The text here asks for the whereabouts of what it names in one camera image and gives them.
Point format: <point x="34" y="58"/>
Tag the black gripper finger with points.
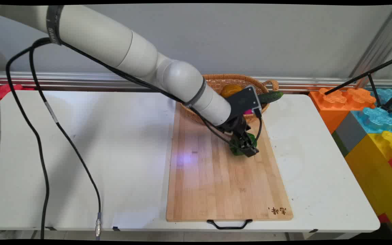
<point x="236" y="142"/>
<point x="249" y="148"/>

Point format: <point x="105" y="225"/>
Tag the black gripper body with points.
<point x="234" y="124"/>

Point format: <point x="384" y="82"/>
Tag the green bell pepper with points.
<point x="237" y="150"/>

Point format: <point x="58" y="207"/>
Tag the dark green cucumber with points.
<point x="271" y="97"/>

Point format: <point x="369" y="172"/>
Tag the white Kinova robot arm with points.
<point x="114" y="41"/>

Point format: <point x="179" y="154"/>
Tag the magenta toy vegetable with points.
<point x="248" y="111"/>

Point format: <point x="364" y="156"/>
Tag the brown yellow potato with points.
<point x="230" y="91"/>

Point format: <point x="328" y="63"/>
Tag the bamboo cutting board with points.
<point x="216" y="183"/>

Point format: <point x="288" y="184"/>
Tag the woven wicker basket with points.
<point x="216" y="81"/>

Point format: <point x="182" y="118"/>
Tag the orange giant building block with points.
<point x="332" y="105"/>

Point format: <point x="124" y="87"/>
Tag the grey giant building block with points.
<point x="349" y="134"/>

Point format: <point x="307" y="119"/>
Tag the yellow giant building block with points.
<point x="376" y="177"/>

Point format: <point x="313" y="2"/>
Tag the blue giant building block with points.
<point x="378" y="117"/>

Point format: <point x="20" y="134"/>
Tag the black tripod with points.
<point x="369" y="73"/>

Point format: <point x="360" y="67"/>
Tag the red plastic block behind table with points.
<point x="7" y="90"/>

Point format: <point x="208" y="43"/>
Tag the black wrist camera mount plate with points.
<point x="243" y="100"/>

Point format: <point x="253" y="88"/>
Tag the aluminium rail behind table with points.
<point x="80" y="80"/>

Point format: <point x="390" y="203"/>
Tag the slanted aluminium frame post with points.
<point x="379" y="44"/>

